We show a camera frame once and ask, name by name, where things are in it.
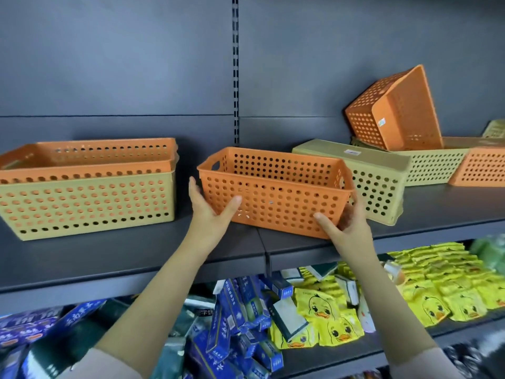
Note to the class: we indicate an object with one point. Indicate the person's left forearm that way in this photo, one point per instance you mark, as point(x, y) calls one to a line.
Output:
point(157, 303)

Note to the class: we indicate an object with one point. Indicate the person's right hand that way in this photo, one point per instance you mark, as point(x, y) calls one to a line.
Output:
point(353, 236)

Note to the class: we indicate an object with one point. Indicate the pile of yellow duck packets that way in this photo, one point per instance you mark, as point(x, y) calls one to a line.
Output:
point(446, 288)

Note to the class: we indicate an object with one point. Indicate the white teal box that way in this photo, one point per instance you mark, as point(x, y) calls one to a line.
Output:
point(287, 317)
point(321, 270)
point(292, 274)
point(348, 290)

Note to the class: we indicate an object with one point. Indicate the light green packets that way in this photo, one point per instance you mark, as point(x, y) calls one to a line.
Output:
point(489, 252)

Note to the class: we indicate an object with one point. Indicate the orange perforated plastic basket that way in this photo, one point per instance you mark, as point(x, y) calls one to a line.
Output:
point(481, 167)
point(79, 161)
point(276, 193)
point(402, 110)

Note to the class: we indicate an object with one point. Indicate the person's right forearm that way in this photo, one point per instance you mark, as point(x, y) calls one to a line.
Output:
point(390, 311)

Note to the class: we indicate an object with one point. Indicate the person's right thumb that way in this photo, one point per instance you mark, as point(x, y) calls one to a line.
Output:
point(326, 224)

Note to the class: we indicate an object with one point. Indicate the white orange small packet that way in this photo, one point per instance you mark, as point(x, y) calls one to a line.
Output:
point(394, 271)

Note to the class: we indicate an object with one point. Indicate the white pink packet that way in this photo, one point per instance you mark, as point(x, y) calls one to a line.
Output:
point(365, 313)

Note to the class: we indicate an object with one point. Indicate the person's left thumb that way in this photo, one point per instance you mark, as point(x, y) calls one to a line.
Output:
point(229, 211)

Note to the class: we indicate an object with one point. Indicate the dark grey metal shelf board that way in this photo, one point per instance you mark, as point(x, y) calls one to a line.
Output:
point(118, 264)

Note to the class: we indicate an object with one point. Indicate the dark patterned packets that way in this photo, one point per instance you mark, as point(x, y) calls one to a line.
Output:
point(479, 361)

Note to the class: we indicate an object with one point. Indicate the row of purple blue boxes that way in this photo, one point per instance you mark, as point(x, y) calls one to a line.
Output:
point(35, 323)

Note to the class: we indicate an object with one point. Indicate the person's left hand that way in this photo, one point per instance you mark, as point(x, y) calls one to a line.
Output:
point(205, 224)

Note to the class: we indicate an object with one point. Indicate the slotted metal shelf upright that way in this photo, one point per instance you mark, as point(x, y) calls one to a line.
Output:
point(235, 74)

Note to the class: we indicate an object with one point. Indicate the pile of blue boxes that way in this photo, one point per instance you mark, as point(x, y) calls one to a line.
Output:
point(240, 335)

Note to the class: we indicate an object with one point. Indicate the green perforated plastic basket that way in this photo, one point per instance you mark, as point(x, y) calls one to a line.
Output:
point(378, 181)
point(495, 129)
point(430, 165)
point(86, 209)

